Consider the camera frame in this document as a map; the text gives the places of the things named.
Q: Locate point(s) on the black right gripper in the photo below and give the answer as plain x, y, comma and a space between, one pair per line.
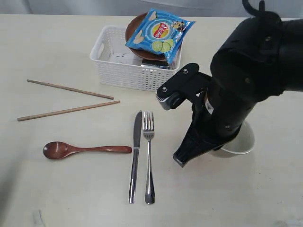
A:
244, 72

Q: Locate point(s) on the silver metal fork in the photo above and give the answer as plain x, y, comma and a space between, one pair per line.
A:
148, 133

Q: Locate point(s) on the silver table knife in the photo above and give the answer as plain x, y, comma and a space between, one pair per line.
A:
136, 146

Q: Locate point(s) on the white floral ceramic bowl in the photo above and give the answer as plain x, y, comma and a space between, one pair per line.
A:
241, 145

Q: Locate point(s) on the brown wooden spoon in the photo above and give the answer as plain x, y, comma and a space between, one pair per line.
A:
58, 150

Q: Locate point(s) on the wooden chopstick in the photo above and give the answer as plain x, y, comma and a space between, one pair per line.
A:
70, 89
42, 115

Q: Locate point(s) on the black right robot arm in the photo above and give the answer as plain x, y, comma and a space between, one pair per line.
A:
290, 58

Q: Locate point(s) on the dark foil packet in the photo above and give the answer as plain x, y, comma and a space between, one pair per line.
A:
155, 64

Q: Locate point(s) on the brown wooden plate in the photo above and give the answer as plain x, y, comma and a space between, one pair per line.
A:
137, 28

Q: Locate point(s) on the blue chips bag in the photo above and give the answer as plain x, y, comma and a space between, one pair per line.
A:
158, 35

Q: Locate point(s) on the white perforated plastic basket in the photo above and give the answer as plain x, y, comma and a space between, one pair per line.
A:
118, 66

